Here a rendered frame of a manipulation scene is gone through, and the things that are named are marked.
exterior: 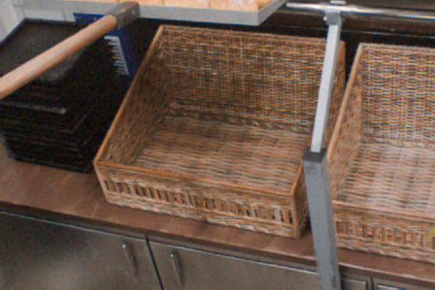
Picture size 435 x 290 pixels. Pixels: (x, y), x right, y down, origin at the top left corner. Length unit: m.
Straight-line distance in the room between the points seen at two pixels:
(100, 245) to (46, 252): 0.23
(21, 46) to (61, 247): 0.59
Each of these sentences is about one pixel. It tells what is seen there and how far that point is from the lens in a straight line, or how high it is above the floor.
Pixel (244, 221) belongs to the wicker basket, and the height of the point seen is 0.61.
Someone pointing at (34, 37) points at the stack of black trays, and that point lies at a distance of 2.43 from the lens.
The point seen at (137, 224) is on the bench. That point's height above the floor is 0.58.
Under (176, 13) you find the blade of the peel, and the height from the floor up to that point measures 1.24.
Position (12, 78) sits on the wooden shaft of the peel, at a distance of 1.38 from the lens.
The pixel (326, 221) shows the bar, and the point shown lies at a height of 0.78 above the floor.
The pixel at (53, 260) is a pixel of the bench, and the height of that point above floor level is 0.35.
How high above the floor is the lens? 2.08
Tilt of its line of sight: 38 degrees down
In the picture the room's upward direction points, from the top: 12 degrees counter-clockwise
